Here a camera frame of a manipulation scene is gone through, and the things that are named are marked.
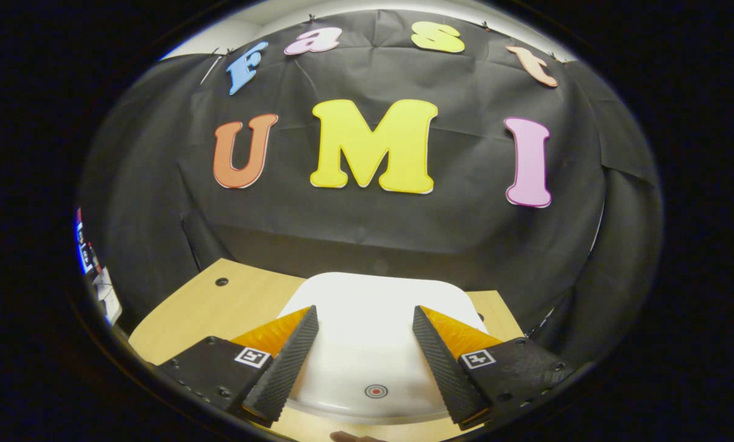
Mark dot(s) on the black backdrop cloth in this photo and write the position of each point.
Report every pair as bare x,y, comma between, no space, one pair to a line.
158,215

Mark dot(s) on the computer monitor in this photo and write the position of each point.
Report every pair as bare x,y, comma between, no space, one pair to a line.
86,245

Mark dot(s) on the wooden desktop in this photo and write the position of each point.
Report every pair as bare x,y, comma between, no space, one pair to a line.
220,313

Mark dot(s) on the white desktop garbage bin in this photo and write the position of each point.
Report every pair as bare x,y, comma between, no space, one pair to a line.
367,344

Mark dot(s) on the white side desk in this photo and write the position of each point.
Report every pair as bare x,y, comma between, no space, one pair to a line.
109,298

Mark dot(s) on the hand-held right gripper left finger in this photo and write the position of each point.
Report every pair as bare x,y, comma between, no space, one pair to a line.
284,374

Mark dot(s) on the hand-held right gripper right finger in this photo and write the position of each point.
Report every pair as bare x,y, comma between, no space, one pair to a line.
444,374

